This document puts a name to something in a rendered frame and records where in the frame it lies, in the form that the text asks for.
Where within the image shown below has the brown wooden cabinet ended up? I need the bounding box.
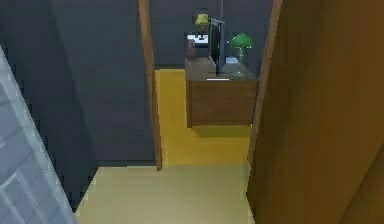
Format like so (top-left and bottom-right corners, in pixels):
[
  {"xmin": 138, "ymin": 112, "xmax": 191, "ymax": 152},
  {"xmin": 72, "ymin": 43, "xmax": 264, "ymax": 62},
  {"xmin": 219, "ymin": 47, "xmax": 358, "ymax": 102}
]
[{"xmin": 184, "ymin": 56, "xmax": 260, "ymax": 129}]

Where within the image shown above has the dark side table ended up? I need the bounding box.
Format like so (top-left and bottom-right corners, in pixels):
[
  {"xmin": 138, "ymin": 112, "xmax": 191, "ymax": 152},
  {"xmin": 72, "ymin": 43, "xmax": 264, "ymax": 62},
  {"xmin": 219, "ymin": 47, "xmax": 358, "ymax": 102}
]
[{"xmin": 185, "ymin": 32, "xmax": 211, "ymax": 59}]

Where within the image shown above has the black television set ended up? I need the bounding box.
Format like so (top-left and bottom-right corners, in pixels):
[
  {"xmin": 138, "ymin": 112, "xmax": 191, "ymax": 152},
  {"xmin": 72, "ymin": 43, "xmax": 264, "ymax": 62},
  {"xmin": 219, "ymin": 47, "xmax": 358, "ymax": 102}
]
[{"xmin": 208, "ymin": 17, "xmax": 226, "ymax": 76}]

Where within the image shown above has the green shade table lamp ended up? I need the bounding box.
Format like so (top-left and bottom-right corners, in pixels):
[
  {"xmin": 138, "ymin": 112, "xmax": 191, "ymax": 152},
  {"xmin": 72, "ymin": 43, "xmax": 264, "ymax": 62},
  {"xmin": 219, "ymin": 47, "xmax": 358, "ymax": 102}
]
[{"xmin": 229, "ymin": 32, "xmax": 254, "ymax": 79}]

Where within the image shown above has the yellow shade table lamp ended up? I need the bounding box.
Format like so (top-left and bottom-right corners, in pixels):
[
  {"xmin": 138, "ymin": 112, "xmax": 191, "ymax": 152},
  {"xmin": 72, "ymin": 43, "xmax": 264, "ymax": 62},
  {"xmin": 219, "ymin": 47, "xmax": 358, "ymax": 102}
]
[{"xmin": 195, "ymin": 13, "xmax": 210, "ymax": 38}]

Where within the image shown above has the brown wooden room door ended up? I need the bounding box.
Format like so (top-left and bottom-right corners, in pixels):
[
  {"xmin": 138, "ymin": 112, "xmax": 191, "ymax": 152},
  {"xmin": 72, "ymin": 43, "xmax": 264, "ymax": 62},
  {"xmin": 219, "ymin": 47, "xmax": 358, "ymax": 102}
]
[{"xmin": 245, "ymin": 0, "xmax": 384, "ymax": 224}]

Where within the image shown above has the pale grey panelled door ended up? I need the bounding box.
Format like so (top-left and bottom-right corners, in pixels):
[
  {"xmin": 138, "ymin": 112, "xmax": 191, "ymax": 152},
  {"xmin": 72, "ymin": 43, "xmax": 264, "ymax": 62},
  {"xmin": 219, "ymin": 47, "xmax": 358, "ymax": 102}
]
[{"xmin": 0, "ymin": 46, "xmax": 78, "ymax": 224}]

